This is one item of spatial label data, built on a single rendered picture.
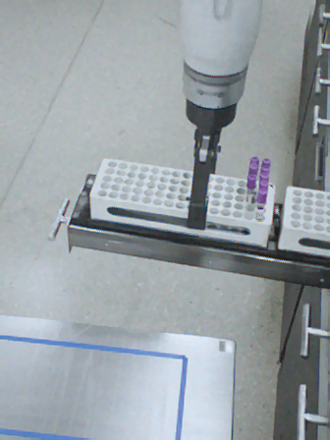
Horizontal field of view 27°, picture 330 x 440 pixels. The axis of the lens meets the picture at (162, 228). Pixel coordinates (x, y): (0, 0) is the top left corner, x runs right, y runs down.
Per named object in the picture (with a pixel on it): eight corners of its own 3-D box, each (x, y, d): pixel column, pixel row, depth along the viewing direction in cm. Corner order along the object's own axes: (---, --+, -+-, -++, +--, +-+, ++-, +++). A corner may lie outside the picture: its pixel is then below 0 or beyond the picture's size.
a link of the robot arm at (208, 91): (178, 73, 92) (176, 109, 97) (246, 82, 92) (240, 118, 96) (188, 37, 99) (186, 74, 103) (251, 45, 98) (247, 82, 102)
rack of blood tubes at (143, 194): (269, 209, 120) (275, 184, 116) (265, 251, 113) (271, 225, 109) (104, 184, 123) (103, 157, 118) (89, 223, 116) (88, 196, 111)
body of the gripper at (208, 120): (191, 74, 103) (187, 124, 109) (182, 107, 97) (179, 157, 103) (241, 80, 102) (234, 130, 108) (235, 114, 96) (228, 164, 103)
